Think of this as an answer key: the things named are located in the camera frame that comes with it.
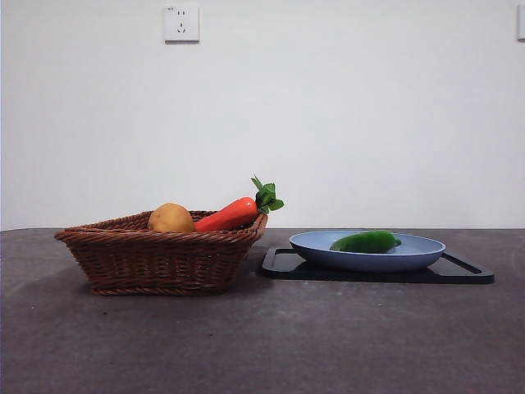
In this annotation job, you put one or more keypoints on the green pepper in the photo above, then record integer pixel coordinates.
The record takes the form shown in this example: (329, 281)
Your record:
(365, 242)

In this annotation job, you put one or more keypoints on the blue round plate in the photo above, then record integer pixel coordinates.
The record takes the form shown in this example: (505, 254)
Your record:
(369, 260)

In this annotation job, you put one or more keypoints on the orange carrot with green leaves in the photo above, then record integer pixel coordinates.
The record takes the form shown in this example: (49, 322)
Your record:
(229, 215)

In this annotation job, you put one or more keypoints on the black rectangular tray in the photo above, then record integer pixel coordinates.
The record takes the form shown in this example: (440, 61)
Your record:
(283, 267)

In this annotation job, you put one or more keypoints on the yellow-brown potato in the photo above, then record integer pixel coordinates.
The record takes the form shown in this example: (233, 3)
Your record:
(170, 217)

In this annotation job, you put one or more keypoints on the brown wicker basket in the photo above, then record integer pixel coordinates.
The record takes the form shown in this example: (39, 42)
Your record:
(156, 262)

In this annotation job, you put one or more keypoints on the white wall power socket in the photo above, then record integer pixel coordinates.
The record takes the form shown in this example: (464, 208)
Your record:
(181, 23)

